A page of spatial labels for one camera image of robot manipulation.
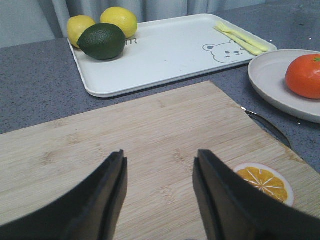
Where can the beige round plate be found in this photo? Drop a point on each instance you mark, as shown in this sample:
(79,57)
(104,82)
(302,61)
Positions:
(267,76)

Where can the dark green lime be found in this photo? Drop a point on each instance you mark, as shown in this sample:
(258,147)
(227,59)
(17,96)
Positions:
(102,41)

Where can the orange mandarin fruit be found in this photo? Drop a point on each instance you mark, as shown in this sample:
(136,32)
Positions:
(303,76)

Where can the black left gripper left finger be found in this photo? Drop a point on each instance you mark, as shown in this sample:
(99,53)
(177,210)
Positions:
(90,211)

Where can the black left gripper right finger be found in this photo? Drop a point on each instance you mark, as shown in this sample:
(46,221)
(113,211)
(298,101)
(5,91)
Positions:
(232,209)

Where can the white rectangular tray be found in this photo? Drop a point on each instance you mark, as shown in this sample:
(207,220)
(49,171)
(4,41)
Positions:
(161,52)

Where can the yellow lemon right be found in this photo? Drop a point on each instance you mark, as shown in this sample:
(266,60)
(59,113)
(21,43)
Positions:
(121,17)

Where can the yellow lemon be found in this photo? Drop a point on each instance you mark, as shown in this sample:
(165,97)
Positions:
(76,25)
(121,17)

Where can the yellow plastic fork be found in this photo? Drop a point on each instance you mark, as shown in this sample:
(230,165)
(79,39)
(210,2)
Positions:
(229,32)

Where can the yellow lemon left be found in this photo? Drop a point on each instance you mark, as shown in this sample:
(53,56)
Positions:
(76,25)

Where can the wooden cutting board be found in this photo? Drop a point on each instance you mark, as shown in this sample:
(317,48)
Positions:
(160,136)

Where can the orange slice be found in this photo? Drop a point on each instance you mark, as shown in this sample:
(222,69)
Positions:
(267,180)

